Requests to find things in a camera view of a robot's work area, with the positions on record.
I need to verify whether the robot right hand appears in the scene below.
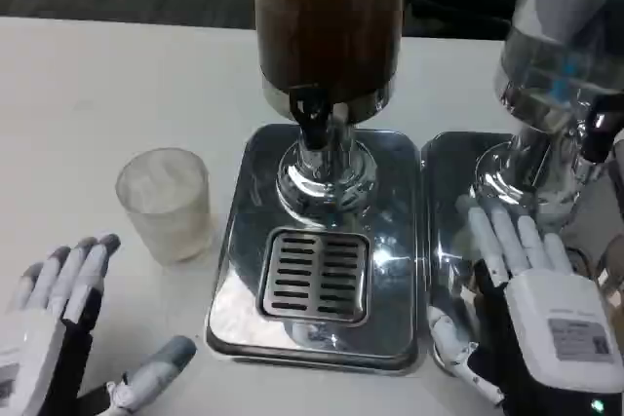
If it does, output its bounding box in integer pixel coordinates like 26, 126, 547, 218
427, 194, 624, 416

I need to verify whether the brown drink dispenser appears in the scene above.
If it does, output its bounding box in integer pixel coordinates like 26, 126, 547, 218
251, 0, 411, 223

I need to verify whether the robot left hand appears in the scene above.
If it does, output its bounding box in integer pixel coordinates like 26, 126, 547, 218
0, 233, 199, 416

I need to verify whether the black tap of water dispenser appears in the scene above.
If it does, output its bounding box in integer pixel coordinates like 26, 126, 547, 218
579, 93, 624, 165

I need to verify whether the clear ribbed glass cup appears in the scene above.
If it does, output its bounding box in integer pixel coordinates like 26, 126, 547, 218
114, 146, 215, 265

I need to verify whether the steel drip tray base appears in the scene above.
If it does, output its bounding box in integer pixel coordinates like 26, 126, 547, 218
418, 131, 624, 376
204, 123, 423, 374

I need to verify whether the clear water dispenser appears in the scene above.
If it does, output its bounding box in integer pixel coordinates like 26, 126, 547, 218
470, 0, 624, 235

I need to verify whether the black tap of brown dispenser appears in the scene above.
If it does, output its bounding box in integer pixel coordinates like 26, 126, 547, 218
286, 86, 333, 151

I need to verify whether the steel drip grid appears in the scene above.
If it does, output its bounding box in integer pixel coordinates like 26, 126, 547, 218
256, 226, 373, 325

